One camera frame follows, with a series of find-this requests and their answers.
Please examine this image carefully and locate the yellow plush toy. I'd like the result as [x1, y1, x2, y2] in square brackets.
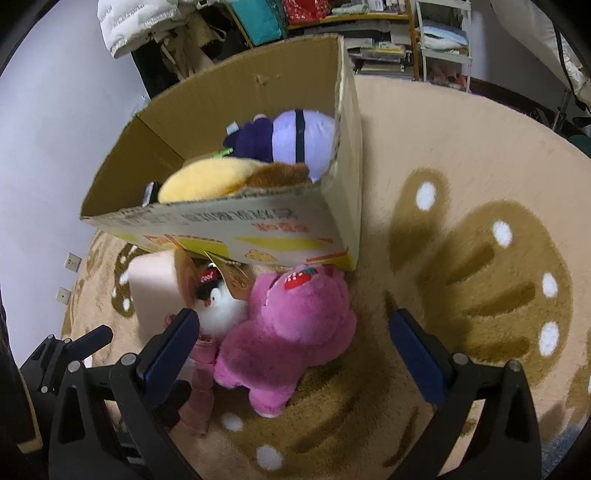
[157, 157, 311, 204]

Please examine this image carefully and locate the purple plush toy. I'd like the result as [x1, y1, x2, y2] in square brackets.
[223, 109, 335, 182]

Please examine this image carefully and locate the wall socket lower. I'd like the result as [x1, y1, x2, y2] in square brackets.
[56, 287, 71, 305]

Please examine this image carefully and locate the wooden bookshelf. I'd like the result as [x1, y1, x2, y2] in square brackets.
[228, 1, 420, 80]

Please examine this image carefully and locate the teal bag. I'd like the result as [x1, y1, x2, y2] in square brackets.
[229, 0, 287, 47]

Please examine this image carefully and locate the red patterned bag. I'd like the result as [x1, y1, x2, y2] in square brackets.
[281, 0, 331, 25]

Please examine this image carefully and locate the wall socket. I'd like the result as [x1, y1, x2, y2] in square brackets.
[64, 253, 82, 273]
[56, 287, 71, 305]

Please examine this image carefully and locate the pink white roll pillow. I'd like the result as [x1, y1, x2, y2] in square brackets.
[128, 250, 197, 342]

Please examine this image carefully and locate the pink plush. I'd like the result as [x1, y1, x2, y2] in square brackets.
[178, 332, 217, 437]

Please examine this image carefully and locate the white metal cart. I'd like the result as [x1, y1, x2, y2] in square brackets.
[415, 1, 473, 93]

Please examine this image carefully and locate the white penguin plush black cap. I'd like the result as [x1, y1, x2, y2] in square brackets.
[194, 263, 247, 341]

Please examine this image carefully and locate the green snack packet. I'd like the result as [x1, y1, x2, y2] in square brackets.
[214, 148, 233, 158]

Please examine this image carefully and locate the pink plush bear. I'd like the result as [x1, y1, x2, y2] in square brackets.
[213, 264, 356, 418]

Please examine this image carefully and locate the white garment bag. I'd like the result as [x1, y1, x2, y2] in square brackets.
[490, 0, 590, 108]

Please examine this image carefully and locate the cardboard box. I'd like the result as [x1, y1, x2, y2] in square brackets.
[80, 34, 363, 271]

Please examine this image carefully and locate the wall socket upper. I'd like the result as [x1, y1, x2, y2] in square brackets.
[64, 253, 82, 273]

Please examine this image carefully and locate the white puffer jacket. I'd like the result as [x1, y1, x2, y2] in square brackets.
[97, 0, 197, 59]

